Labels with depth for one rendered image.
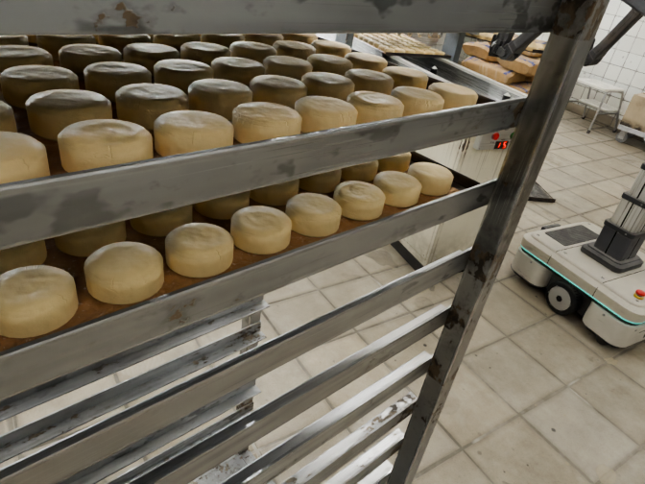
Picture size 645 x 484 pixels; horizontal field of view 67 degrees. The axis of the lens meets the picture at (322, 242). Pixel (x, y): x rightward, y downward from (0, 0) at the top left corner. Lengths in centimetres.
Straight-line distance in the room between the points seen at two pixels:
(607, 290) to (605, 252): 24
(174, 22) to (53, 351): 18
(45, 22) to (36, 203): 8
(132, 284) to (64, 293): 4
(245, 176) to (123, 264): 11
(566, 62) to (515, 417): 159
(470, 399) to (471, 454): 24
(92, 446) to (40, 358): 9
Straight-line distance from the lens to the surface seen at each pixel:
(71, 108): 35
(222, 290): 33
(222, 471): 142
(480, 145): 211
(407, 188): 50
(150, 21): 24
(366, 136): 35
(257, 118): 35
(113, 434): 37
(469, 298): 62
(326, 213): 42
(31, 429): 99
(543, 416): 203
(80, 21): 23
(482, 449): 182
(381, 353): 57
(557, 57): 52
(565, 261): 249
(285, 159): 31
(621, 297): 240
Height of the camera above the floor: 135
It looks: 32 degrees down
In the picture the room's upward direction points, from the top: 9 degrees clockwise
